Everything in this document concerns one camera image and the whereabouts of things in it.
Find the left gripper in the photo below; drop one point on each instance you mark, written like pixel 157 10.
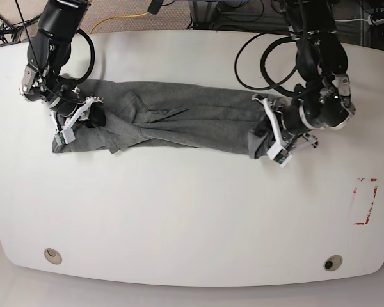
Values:
pixel 329 107

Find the left table grommet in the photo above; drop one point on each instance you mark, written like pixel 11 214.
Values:
pixel 52 256

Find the red tape rectangle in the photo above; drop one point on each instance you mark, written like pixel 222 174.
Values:
pixel 364 195

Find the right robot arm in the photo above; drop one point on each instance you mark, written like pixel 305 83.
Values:
pixel 48 51

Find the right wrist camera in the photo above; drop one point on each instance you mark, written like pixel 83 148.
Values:
pixel 64 137

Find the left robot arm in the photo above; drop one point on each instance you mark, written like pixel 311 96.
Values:
pixel 319 51

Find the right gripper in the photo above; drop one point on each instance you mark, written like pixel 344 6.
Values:
pixel 68 106

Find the white power strip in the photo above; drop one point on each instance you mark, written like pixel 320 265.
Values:
pixel 376 18

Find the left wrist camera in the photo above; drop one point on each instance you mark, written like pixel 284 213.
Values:
pixel 279 154

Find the grey T-shirt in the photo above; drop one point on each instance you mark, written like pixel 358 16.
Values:
pixel 151 114

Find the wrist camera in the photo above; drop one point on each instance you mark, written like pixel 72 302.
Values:
pixel 279 154
pixel 64 137

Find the table grommet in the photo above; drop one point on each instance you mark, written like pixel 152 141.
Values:
pixel 333 263
pixel 52 256

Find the right table grommet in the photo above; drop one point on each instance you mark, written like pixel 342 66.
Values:
pixel 333 263

